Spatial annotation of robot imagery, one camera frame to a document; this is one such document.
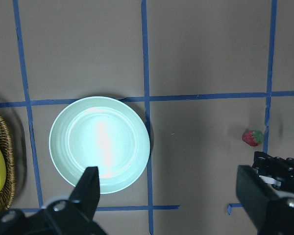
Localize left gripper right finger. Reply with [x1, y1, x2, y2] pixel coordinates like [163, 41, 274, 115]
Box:
[236, 151, 294, 235]

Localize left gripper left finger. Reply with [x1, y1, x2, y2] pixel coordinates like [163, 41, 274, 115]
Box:
[0, 166, 105, 235]

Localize pale green plate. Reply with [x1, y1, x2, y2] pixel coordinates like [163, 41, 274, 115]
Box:
[49, 96, 150, 194]

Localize wicker basket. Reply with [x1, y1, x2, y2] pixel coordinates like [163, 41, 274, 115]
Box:
[0, 115, 16, 211]

